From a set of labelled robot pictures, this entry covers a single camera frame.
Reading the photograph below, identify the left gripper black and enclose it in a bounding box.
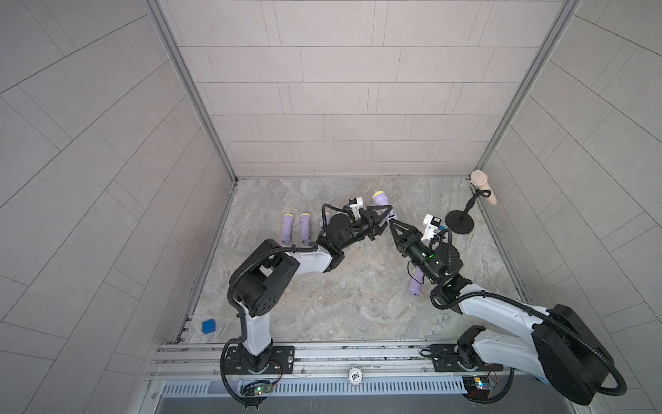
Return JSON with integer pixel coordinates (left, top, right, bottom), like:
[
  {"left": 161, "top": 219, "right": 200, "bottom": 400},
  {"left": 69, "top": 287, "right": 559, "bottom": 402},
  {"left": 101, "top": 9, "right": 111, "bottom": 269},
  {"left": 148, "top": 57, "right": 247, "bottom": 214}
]
[{"left": 333, "top": 208, "right": 391, "bottom": 253}]

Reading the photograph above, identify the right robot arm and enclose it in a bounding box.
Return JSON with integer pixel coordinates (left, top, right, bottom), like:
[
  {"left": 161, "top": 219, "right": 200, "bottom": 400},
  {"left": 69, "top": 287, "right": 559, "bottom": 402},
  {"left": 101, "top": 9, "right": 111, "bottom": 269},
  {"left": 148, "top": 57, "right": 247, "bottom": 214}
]
[{"left": 389, "top": 219, "right": 628, "bottom": 405}]

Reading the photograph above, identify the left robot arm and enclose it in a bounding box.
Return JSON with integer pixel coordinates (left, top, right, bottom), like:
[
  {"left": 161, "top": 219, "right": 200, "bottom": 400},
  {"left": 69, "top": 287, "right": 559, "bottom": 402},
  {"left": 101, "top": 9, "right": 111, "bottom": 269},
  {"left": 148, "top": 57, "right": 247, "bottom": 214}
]
[{"left": 227, "top": 204, "right": 392, "bottom": 374}]

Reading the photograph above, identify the black round stand base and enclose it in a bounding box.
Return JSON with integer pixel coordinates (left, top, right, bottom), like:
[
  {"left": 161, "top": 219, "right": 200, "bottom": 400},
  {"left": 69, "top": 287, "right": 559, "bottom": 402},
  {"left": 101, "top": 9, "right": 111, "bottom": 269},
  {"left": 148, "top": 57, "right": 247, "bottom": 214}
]
[{"left": 445, "top": 210, "right": 475, "bottom": 235}]

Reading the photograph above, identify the beige microphone on stand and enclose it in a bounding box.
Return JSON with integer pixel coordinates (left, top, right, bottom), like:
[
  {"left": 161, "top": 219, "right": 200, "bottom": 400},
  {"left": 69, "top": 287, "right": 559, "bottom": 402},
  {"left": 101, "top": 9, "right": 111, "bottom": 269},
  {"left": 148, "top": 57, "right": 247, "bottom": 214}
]
[{"left": 470, "top": 170, "right": 498, "bottom": 205}]

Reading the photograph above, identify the right circuit board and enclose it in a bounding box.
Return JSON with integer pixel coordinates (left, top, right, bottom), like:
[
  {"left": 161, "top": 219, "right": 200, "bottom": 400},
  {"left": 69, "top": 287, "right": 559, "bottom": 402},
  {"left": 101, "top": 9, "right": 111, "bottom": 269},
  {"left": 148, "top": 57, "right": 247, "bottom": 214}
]
[{"left": 462, "top": 376, "right": 496, "bottom": 401}]

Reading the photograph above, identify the circuit board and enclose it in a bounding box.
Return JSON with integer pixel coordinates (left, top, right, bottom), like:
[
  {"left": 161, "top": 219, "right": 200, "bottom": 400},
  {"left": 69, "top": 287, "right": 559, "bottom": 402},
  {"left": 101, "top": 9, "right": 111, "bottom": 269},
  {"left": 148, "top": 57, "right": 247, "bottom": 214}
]
[
  {"left": 241, "top": 381, "right": 275, "bottom": 398},
  {"left": 462, "top": 376, "right": 496, "bottom": 401}
]

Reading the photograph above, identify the blue hexagonal piece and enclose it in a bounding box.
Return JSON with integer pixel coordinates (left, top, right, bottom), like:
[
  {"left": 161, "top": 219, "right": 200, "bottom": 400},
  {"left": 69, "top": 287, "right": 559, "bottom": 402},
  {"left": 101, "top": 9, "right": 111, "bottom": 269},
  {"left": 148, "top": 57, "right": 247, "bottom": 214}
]
[{"left": 201, "top": 318, "right": 217, "bottom": 335}]

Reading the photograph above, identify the left circuit board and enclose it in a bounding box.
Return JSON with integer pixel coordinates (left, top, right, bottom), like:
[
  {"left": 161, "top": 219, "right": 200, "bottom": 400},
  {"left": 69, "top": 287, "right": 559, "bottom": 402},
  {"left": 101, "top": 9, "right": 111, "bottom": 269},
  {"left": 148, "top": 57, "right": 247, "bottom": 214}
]
[{"left": 241, "top": 381, "right": 275, "bottom": 398}]

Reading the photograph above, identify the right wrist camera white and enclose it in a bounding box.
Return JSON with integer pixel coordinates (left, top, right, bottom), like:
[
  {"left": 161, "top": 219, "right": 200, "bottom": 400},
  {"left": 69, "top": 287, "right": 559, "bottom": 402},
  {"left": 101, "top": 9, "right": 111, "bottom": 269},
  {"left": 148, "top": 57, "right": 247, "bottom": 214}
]
[{"left": 422, "top": 214, "right": 446, "bottom": 243}]

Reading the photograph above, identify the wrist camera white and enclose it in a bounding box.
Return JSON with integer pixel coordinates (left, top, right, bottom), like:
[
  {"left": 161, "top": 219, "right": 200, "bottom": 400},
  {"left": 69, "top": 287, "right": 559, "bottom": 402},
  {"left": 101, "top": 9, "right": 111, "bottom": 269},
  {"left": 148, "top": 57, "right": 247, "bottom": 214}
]
[
  {"left": 422, "top": 214, "right": 446, "bottom": 243},
  {"left": 347, "top": 197, "right": 364, "bottom": 220}
]

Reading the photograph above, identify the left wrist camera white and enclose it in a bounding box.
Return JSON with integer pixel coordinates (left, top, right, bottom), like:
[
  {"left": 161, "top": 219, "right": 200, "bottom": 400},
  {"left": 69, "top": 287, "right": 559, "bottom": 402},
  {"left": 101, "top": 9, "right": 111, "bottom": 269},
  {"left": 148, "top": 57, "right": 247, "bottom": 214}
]
[{"left": 347, "top": 197, "right": 364, "bottom": 220}]

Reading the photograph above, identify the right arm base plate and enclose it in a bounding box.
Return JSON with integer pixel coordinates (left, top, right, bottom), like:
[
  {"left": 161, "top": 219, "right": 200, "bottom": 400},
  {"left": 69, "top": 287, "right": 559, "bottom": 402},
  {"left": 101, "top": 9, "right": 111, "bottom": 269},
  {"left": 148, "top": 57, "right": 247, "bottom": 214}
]
[{"left": 419, "top": 343, "right": 503, "bottom": 374}]

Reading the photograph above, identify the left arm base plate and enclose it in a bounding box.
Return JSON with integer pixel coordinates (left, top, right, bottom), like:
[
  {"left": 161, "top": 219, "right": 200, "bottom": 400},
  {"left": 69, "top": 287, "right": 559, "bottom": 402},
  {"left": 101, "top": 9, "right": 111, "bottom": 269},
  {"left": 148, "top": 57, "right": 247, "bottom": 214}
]
[{"left": 222, "top": 345, "right": 296, "bottom": 375}]

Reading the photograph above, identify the aluminium rail frame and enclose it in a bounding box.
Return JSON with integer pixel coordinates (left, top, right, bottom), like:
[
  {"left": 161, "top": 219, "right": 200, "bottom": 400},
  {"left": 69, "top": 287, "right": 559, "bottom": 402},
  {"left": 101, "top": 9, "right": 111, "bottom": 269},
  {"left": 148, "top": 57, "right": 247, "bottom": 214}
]
[{"left": 148, "top": 331, "right": 546, "bottom": 381}]

